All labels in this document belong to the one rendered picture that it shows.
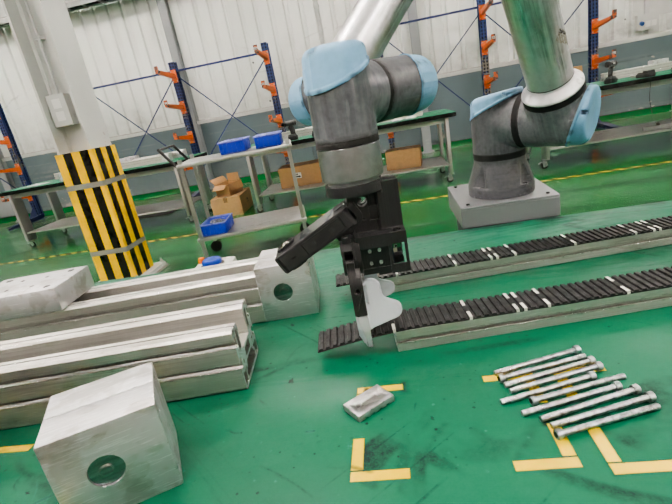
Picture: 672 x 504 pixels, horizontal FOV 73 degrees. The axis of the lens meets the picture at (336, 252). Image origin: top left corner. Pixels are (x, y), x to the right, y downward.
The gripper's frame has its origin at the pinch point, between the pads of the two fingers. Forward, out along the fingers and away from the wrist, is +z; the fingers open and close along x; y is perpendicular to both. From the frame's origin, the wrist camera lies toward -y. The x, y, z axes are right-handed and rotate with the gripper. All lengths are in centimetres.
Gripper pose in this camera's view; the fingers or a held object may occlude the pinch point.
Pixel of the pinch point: (362, 328)
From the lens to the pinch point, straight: 62.5
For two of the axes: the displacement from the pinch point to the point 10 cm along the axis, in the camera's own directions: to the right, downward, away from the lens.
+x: -0.1, -3.2, 9.5
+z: 1.8, 9.3, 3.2
